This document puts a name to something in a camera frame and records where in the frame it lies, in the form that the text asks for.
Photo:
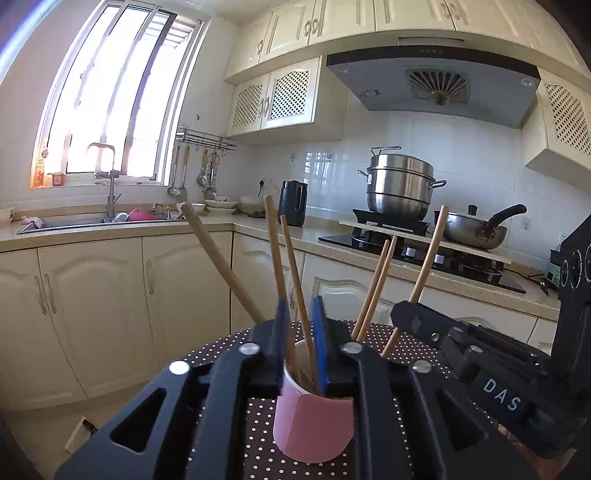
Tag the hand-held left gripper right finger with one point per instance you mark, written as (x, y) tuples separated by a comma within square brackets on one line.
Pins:
[(319, 341)]

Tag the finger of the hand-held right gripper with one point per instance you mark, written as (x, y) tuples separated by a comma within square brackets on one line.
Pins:
[(415, 318)]

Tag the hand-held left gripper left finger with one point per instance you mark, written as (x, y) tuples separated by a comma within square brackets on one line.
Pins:
[(280, 341)]

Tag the wooden chopstick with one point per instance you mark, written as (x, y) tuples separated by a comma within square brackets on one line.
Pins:
[(429, 258)]

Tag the bunch of chopsticks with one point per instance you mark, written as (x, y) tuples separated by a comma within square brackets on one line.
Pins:
[(276, 258)]

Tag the pink cup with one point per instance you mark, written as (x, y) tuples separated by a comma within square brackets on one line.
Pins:
[(314, 424)]

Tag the hanging steel utensils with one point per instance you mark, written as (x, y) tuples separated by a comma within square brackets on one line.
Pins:
[(210, 173)]

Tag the green electric cooker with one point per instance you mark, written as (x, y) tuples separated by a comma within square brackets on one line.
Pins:
[(553, 273)]

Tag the light stone board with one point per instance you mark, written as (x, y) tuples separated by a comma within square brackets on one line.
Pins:
[(485, 254)]

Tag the black glass gas stove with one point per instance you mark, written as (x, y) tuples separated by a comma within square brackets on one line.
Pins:
[(337, 241)]

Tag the black induction cooker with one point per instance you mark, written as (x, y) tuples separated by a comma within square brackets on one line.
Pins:
[(369, 217)]

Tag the stainless steel steamer pot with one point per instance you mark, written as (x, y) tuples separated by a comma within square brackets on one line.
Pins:
[(399, 194)]

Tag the dark electric kettle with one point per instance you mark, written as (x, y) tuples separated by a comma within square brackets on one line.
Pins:
[(292, 205)]

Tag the stack of white plates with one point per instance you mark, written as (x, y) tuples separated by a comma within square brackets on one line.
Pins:
[(221, 204)]

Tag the white bowl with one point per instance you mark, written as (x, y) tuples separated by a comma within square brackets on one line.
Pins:
[(196, 207)]

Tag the hanging steel ladle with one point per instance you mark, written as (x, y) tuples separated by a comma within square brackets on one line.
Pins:
[(173, 189)]

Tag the pink plastic basin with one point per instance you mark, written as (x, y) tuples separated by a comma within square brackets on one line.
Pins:
[(138, 215)]

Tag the cream lower cabinets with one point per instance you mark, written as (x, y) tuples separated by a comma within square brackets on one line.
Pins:
[(92, 300)]

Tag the white power strip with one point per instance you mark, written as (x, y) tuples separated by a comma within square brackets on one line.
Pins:
[(78, 436)]

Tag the steel sink faucet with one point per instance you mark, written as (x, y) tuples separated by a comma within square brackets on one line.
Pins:
[(111, 194)]

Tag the cream lattice door cabinet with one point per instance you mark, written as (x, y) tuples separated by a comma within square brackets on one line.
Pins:
[(286, 97), (563, 120)]

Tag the grey range hood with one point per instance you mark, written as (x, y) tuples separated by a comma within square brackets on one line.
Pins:
[(392, 87)]

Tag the steel kitchen sink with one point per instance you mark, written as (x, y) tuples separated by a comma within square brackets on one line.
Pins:
[(69, 225)]

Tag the small red jar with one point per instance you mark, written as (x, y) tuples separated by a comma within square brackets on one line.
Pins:
[(58, 179)]

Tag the orange bottle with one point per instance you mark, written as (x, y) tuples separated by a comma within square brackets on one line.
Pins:
[(39, 173)]

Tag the barred kitchen window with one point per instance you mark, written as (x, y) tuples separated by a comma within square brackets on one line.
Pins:
[(92, 92)]

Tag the steel wall utensil rack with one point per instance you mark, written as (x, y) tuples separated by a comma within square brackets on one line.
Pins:
[(207, 138)]

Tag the cream upper wall cabinets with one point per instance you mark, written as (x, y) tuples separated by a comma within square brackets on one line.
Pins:
[(286, 32)]

